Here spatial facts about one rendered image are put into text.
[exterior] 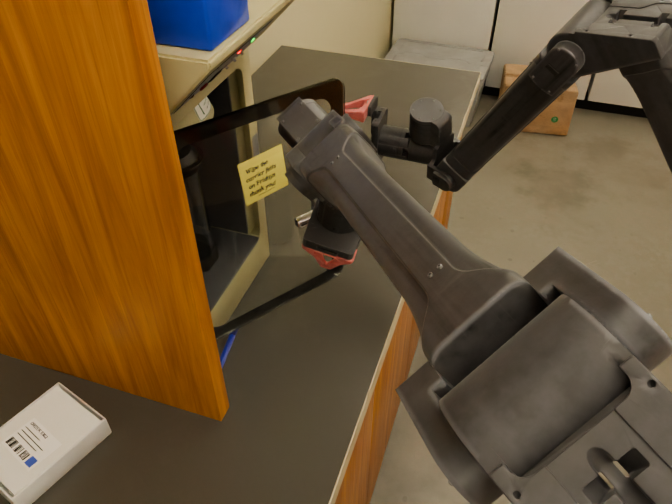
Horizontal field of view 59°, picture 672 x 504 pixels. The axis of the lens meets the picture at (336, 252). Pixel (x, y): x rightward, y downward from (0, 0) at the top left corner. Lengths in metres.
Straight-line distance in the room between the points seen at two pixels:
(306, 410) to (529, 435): 0.76
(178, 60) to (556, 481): 0.57
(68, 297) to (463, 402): 0.75
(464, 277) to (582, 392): 0.09
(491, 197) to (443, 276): 2.80
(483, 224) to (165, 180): 2.37
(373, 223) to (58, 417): 0.74
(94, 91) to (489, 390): 0.52
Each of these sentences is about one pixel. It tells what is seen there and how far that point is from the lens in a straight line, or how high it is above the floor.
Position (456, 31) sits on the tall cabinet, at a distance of 3.92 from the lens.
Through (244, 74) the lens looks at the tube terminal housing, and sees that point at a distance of 1.03.
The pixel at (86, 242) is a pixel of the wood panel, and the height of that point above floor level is 1.28.
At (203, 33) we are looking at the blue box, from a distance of 0.69.
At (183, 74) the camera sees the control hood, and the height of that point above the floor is 1.49.
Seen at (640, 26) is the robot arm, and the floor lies 1.54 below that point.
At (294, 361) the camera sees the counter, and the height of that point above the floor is 0.94.
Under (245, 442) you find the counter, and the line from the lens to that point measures 0.98.
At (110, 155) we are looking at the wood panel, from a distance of 0.71.
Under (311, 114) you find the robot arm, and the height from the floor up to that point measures 1.46.
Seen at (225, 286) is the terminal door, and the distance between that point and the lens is 0.98.
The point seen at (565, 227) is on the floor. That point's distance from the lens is 3.03.
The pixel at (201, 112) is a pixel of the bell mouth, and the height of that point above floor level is 1.34.
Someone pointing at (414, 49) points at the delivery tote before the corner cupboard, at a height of 0.33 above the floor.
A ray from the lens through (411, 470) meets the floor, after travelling 2.03.
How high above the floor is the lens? 1.77
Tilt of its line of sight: 41 degrees down
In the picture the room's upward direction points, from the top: straight up
